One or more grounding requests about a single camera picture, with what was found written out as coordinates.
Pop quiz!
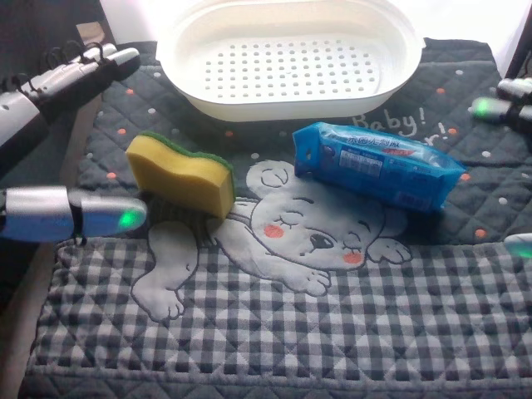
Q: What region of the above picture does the blue wipes packet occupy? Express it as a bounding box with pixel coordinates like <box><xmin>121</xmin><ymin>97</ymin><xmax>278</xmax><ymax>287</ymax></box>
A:
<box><xmin>292</xmin><ymin>121</ymin><xmax>466</xmax><ymax>214</ymax></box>

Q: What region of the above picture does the grey bear print quilt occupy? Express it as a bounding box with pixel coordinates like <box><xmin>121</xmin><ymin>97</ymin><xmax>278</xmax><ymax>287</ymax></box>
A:
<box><xmin>18</xmin><ymin>37</ymin><xmax>532</xmax><ymax>399</ymax></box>

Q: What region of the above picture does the white plastic strainer bowl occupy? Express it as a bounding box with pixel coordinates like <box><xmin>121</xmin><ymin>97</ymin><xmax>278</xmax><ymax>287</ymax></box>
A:
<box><xmin>154</xmin><ymin>0</ymin><xmax>425</xmax><ymax>124</ymax></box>

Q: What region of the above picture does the right white five-finger robot hand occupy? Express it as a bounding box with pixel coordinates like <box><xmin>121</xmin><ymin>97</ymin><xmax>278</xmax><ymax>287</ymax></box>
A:
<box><xmin>0</xmin><ymin>41</ymin><xmax>150</xmax><ymax>246</ymax></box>

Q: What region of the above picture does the left white five-finger robot hand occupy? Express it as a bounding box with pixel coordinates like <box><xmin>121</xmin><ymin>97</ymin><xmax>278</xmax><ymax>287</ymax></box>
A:
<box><xmin>471</xmin><ymin>76</ymin><xmax>532</xmax><ymax>259</ymax></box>

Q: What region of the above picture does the yellow sponge with green pad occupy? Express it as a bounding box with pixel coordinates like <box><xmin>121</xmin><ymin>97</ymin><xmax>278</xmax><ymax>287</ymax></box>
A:
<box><xmin>125</xmin><ymin>131</ymin><xmax>237</xmax><ymax>220</ymax></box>

